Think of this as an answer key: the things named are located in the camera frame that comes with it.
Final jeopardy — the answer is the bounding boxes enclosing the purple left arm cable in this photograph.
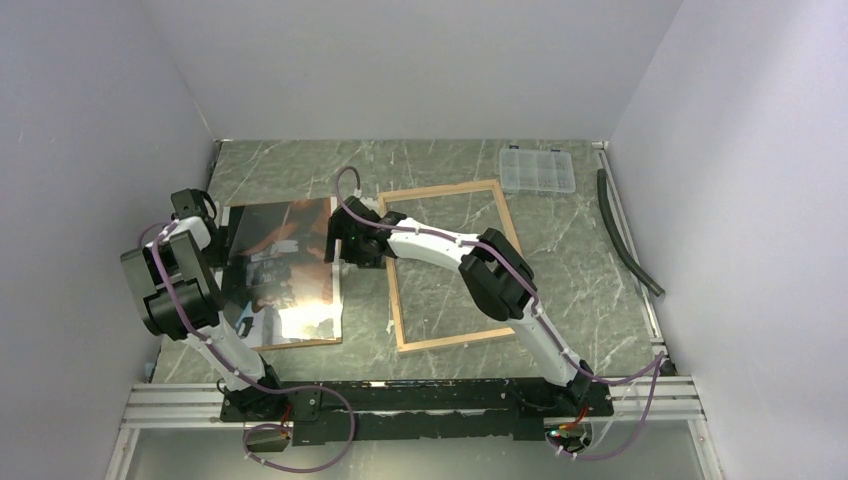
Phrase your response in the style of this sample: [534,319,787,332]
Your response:
[137,221,360,477]

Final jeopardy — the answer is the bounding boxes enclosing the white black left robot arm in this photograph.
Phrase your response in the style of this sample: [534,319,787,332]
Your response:
[120,189,287,420]

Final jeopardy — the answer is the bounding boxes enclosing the black rubber hose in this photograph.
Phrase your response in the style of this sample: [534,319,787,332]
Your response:
[596,167,666,297]

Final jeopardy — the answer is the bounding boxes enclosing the clear plastic compartment box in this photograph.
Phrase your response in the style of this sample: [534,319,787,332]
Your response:
[498,146,576,195]

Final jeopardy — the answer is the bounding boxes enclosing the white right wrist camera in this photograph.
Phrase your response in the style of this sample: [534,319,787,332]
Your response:
[358,195,380,217]

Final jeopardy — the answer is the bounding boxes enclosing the aluminium extrusion rail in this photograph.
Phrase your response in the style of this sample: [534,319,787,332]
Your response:
[123,376,706,428]

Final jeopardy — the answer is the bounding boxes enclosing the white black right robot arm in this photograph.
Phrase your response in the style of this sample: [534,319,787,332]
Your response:
[325,197,591,415]

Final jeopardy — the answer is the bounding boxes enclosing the white wooden picture frame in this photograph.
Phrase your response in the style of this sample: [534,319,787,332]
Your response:
[377,179,522,353]

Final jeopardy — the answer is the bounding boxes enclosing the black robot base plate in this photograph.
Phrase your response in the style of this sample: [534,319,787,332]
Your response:
[219,377,614,446]

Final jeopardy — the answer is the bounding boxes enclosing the glossy photo print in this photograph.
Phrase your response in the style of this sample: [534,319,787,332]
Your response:
[215,197,344,349]

